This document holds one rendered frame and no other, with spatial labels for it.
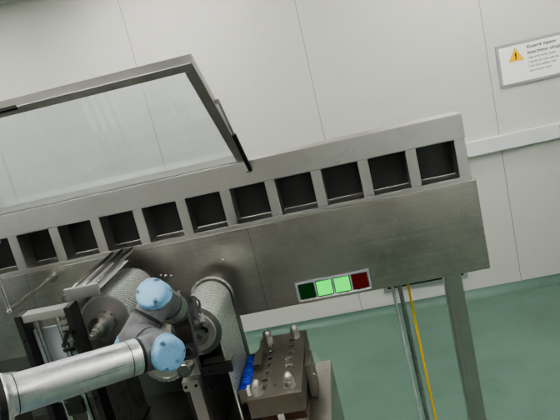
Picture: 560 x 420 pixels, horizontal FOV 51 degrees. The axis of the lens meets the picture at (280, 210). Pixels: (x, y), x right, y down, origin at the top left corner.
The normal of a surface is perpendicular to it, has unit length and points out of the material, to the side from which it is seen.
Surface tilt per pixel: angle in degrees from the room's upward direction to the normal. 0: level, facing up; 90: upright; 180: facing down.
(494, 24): 90
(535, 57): 90
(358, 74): 90
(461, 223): 90
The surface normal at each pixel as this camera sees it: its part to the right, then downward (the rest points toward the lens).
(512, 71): -0.07, 0.24
